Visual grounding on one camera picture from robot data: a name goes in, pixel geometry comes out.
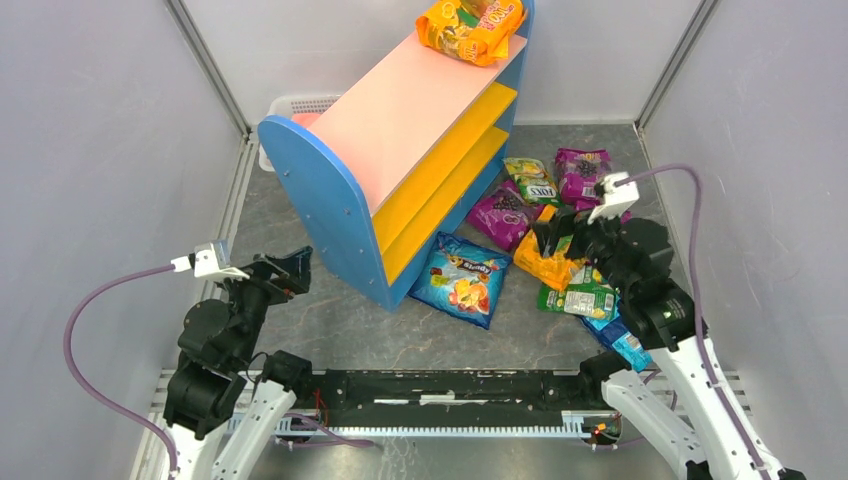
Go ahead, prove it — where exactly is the orange candy bag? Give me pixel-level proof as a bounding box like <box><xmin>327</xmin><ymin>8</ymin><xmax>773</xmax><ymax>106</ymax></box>
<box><xmin>513</xmin><ymin>229</ymin><xmax>587</xmax><ymax>291</ymax></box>
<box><xmin>415</xmin><ymin>0</ymin><xmax>527</xmax><ymax>67</ymax></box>

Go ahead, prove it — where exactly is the blue Slendy candy bag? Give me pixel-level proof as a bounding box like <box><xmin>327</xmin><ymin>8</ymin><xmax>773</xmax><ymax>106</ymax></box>
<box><xmin>408</xmin><ymin>232</ymin><xmax>512</xmax><ymax>330</ymax></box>

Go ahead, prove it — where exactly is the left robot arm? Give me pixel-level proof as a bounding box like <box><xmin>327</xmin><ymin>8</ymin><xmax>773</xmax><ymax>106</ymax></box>
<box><xmin>164</xmin><ymin>240</ymin><xmax>313</xmax><ymax>479</ymax></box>

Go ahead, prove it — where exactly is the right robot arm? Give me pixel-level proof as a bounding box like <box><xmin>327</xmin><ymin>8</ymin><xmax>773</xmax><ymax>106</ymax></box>
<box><xmin>529</xmin><ymin>206</ymin><xmax>805</xmax><ymax>479</ymax></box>

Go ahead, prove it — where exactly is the purple candy bag left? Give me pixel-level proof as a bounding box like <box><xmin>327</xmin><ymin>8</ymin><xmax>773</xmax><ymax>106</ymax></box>
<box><xmin>466</xmin><ymin>179</ymin><xmax>544</xmax><ymax>251</ymax></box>

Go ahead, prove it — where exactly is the purple candy bag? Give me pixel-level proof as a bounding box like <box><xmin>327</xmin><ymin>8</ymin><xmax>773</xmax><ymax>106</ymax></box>
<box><xmin>466</xmin><ymin>179</ymin><xmax>544</xmax><ymax>251</ymax></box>
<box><xmin>554</xmin><ymin>148</ymin><xmax>612</xmax><ymax>210</ymax></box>

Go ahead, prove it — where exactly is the yellow green Fox's candy bag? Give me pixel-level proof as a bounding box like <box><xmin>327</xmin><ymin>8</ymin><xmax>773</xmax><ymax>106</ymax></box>
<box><xmin>503</xmin><ymin>157</ymin><xmax>562</xmax><ymax>207</ymax></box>

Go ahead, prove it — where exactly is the purple candy bag top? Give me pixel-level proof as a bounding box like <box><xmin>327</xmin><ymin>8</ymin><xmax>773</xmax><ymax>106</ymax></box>
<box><xmin>554</xmin><ymin>148</ymin><xmax>612</xmax><ymax>210</ymax></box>

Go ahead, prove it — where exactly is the blue pink yellow shelf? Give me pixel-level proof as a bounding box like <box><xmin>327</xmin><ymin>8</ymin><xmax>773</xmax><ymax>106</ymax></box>
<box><xmin>258</xmin><ymin>1</ymin><xmax>536</xmax><ymax>311</ymax></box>

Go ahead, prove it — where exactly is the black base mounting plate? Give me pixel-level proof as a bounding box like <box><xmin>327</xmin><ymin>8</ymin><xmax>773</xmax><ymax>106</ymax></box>
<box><xmin>296</xmin><ymin>370</ymin><xmax>613</xmax><ymax>429</ymax></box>

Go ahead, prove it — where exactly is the white plastic basket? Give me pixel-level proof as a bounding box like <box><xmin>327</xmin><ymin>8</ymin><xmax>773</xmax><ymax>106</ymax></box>
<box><xmin>266</xmin><ymin>94</ymin><xmax>342</xmax><ymax>133</ymax></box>

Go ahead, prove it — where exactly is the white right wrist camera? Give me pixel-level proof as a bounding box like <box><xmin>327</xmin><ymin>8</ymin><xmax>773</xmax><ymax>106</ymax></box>
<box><xmin>587</xmin><ymin>172</ymin><xmax>640</xmax><ymax>224</ymax></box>

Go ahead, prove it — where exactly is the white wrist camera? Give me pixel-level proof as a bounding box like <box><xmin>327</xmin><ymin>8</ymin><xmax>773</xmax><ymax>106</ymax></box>
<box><xmin>587</xmin><ymin>172</ymin><xmax>640</xmax><ymax>224</ymax></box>
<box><xmin>170</xmin><ymin>239</ymin><xmax>250</xmax><ymax>282</ymax></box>

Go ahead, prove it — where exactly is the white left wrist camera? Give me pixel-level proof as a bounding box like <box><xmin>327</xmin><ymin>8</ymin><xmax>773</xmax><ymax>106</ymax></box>
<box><xmin>170</xmin><ymin>239</ymin><xmax>250</xmax><ymax>282</ymax></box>

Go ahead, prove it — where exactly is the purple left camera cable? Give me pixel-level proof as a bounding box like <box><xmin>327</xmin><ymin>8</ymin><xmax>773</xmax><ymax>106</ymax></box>
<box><xmin>62</xmin><ymin>264</ymin><xmax>180</xmax><ymax>480</ymax></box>

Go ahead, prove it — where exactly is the white slotted cable duct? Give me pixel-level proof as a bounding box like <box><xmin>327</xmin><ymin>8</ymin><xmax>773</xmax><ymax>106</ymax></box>
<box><xmin>201</xmin><ymin>413</ymin><xmax>624</xmax><ymax>439</ymax></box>

